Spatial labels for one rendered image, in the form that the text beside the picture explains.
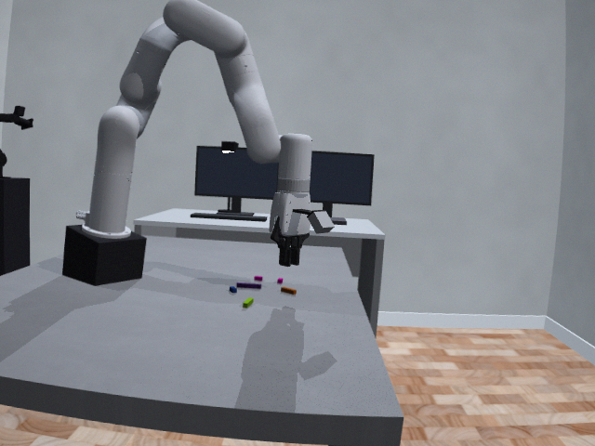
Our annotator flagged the purple rod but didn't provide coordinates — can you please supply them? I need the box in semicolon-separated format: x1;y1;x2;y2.
236;282;261;289

